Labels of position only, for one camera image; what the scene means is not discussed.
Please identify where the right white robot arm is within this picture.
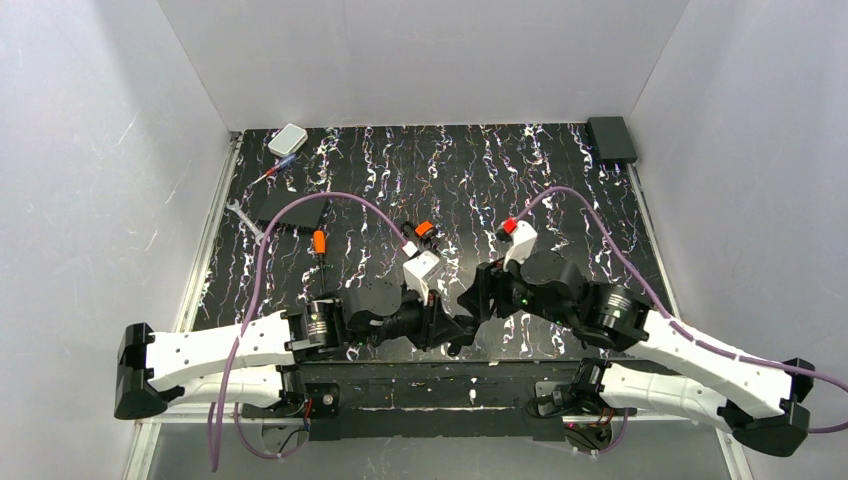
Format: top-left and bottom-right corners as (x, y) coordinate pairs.
(458, 252), (812, 457)

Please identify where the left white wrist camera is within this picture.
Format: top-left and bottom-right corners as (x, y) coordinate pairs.
(401, 241), (441, 303)

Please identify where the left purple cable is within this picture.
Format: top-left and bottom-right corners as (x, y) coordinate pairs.
(205, 192), (415, 475)

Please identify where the aluminium rail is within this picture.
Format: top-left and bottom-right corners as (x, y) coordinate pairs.
(123, 132), (244, 480)
(627, 165), (754, 480)

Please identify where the orange handled screwdriver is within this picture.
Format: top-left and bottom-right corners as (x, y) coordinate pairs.
(312, 229), (327, 293)

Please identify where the left aluminium rail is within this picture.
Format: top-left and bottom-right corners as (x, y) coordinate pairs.
(123, 132), (244, 480)

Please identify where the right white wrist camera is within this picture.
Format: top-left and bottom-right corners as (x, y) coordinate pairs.
(496, 217), (538, 269)

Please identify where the orange black padlock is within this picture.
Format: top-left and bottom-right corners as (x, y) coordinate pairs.
(400, 221), (436, 241)

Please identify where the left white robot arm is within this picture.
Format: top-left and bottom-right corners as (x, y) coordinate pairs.
(113, 281), (479, 420)

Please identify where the black box in corner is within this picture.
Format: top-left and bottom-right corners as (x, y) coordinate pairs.
(586, 116), (638, 166)

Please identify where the black front base bar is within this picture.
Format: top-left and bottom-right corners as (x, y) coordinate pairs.
(168, 359), (704, 443)

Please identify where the black flat box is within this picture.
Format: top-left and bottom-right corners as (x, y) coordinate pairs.
(255, 190), (329, 234)

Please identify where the right aluminium rail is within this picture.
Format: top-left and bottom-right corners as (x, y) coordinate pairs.
(627, 165), (754, 480)

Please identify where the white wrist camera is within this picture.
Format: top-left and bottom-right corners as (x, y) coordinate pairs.
(496, 217), (538, 269)
(401, 241), (441, 303)

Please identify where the red blue screwdriver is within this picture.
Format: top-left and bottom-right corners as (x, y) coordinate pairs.
(250, 153), (297, 186)

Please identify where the silver wrench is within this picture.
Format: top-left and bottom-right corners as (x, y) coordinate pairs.
(225, 199), (265, 243)

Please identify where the white rounded box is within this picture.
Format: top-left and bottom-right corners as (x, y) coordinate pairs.
(267, 123), (308, 157)

